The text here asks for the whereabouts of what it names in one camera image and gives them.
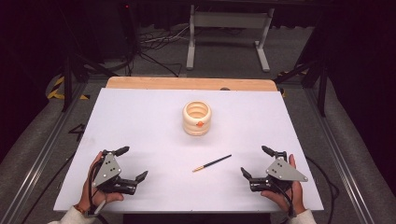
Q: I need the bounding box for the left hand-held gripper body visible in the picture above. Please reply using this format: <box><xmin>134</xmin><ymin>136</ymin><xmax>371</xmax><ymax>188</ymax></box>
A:
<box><xmin>92</xmin><ymin>149</ymin><xmax>138</xmax><ymax>196</ymax></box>

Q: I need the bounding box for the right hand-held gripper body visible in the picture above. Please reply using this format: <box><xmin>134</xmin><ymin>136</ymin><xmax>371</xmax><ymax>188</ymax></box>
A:
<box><xmin>248</xmin><ymin>150</ymin><xmax>309</xmax><ymax>193</ymax></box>

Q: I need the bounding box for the black pen with gold tip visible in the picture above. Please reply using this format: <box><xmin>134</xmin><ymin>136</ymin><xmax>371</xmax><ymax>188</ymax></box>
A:
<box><xmin>191</xmin><ymin>153</ymin><xmax>233</xmax><ymax>174</ymax></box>

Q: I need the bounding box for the cream ribbed pen holder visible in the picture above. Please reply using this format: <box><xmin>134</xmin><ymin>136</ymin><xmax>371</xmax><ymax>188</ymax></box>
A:
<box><xmin>181</xmin><ymin>100</ymin><xmax>213</xmax><ymax>137</ymax></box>

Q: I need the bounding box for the person's left hand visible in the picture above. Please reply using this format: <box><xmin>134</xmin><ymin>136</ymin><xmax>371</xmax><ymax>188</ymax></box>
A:
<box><xmin>77</xmin><ymin>150</ymin><xmax>125</xmax><ymax>213</ymax></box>

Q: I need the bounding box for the person's right hand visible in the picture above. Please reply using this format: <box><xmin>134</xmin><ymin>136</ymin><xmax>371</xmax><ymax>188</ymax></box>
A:
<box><xmin>260</xmin><ymin>154</ymin><xmax>307</xmax><ymax>216</ymax></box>

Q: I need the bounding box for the white table board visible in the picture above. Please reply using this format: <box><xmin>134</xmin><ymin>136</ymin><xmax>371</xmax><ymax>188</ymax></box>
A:
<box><xmin>52</xmin><ymin>88</ymin><xmax>325</xmax><ymax>214</ymax></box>

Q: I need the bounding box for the black tripod stand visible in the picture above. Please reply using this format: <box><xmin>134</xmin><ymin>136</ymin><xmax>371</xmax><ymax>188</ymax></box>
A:
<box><xmin>273</xmin><ymin>55</ymin><xmax>329</xmax><ymax>119</ymax></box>
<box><xmin>60</xmin><ymin>46</ymin><xmax>120</xmax><ymax>113</ymax></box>

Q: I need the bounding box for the black device with red light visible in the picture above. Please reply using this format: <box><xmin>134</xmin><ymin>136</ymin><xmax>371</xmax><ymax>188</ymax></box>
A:
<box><xmin>119</xmin><ymin>0</ymin><xmax>140</xmax><ymax>61</ymax></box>

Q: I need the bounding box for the grey metal stand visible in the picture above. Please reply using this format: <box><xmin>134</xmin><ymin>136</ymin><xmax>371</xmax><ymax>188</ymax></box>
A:
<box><xmin>185</xmin><ymin>4</ymin><xmax>276</xmax><ymax>74</ymax></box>

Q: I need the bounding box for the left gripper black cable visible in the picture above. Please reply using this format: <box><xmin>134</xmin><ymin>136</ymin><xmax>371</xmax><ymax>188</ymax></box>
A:
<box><xmin>87</xmin><ymin>161</ymin><xmax>108</xmax><ymax>217</ymax></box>

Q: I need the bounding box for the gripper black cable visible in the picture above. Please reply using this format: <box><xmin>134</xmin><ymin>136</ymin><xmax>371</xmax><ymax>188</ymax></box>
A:
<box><xmin>87</xmin><ymin>161</ymin><xmax>108</xmax><ymax>217</ymax></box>
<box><xmin>274</xmin><ymin>154</ymin><xmax>341</xmax><ymax>224</ymax></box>

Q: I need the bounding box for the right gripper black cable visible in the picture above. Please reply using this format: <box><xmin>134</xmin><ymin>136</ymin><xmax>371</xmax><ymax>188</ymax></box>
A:
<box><xmin>274</xmin><ymin>154</ymin><xmax>341</xmax><ymax>224</ymax></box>

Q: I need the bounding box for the aluminium floor rail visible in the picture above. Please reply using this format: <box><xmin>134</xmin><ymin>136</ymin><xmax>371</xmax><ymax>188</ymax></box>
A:
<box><xmin>303</xmin><ymin>88</ymin><xmax>375</xmax><ymax>224</ymax></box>
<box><xmin>0</xmin><ymin>83</ymin><xmax>89</xmax><ymax>224</ymax></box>

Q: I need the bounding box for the bundle of floor cables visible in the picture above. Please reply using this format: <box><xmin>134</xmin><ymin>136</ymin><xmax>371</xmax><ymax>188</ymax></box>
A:
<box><xmin>135</xmin><ymin>23</ymin><xmax>194</xmax><ymax>78</ymax></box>

